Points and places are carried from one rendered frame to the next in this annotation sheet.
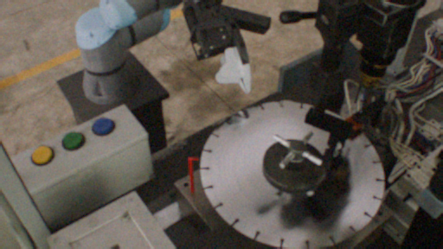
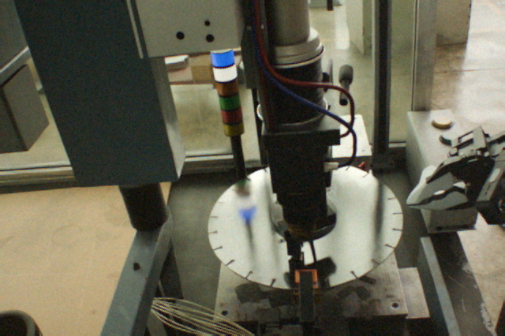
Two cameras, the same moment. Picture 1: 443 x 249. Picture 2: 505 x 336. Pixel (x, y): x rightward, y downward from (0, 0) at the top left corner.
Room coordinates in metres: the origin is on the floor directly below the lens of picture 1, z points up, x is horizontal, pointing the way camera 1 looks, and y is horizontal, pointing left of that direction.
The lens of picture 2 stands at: (0.86, -0.65, 1.49)
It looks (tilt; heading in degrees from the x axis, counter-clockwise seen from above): 34 degrees down; 134
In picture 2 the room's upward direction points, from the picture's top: 8 degrees counter-clockwise
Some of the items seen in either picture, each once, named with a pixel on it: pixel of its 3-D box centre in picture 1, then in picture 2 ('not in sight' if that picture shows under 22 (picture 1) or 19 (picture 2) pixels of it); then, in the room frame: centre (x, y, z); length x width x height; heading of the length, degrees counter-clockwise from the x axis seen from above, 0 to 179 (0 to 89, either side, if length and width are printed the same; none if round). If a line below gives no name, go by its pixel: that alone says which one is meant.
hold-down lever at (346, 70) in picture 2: (310, 20); (333, 84); (0.54, -0.13, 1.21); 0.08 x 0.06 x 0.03; 126
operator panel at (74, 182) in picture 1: (84, 169); (440, 167); (0.56, 0.29, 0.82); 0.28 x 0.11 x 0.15; 126
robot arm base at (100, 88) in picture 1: (107, 73); not in sight; (0.92, 0.31, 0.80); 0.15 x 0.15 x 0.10
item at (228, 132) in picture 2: not in sight; (233, 125); (0.20, 0.00, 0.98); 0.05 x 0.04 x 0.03; 36
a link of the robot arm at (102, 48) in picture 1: (102, 37); not in sight; (0.92, 0.30, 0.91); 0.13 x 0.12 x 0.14; 134
